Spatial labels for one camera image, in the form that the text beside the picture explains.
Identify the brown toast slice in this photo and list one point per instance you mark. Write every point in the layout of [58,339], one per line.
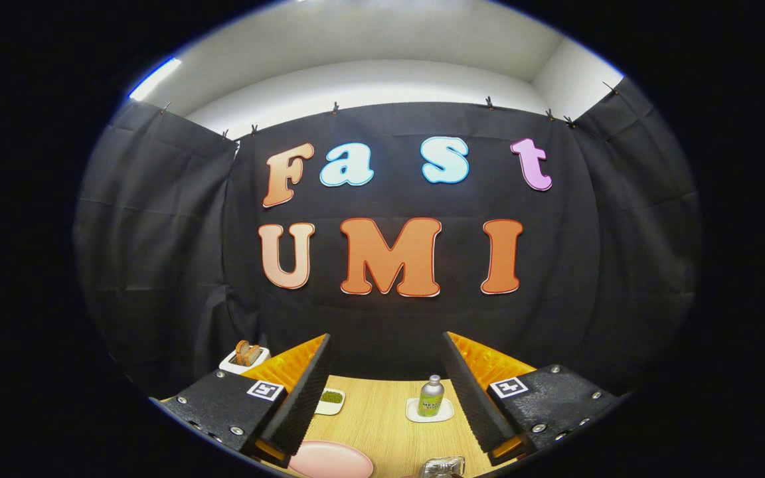
[254,354]
[242,353]

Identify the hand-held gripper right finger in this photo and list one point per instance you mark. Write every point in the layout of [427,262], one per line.
[479,405]

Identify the white toaster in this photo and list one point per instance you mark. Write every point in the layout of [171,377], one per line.
[230,364]

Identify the green beans pile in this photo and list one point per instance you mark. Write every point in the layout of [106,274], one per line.
[332,397]

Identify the white square coaster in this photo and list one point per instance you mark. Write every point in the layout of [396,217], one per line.
[412,415]

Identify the green soda bottle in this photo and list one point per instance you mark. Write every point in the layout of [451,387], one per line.
[431,398]

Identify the black backdrop cloth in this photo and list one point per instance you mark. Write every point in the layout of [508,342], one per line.
[389,332]

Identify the white divided dish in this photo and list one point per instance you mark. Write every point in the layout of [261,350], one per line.
[327,407]

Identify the pink round plate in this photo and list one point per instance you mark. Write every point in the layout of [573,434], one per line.
[329,461]

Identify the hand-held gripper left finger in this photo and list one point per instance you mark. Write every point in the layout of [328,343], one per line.
[296,405]

